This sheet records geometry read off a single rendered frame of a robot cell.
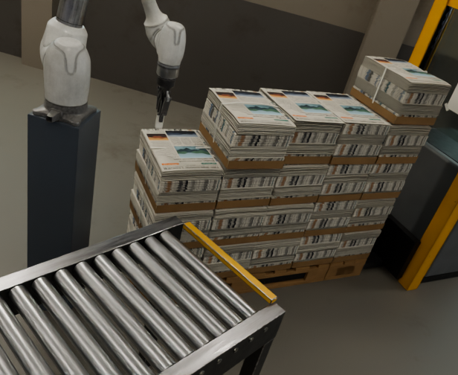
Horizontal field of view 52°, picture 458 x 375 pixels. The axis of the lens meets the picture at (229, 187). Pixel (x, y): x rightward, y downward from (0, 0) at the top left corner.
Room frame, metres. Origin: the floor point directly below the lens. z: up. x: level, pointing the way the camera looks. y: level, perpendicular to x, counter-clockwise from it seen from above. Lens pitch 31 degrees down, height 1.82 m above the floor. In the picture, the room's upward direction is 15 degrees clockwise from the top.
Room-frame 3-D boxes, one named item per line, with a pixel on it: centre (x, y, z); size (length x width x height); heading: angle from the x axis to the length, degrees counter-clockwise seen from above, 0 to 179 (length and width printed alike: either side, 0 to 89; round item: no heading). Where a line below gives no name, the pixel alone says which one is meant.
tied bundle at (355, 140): (2.35, -0.48, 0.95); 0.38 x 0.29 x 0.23; 30
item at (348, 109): (2.35, -0.48, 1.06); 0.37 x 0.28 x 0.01; 30
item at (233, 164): (1.94, -0.05, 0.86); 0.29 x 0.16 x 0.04; 120
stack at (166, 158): (2.13, -0.11, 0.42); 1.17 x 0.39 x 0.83; 121
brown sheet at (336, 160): (2.35, -0.48, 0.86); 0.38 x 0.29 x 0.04; 30
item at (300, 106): (2.20, -0.24, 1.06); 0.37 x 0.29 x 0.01; 30
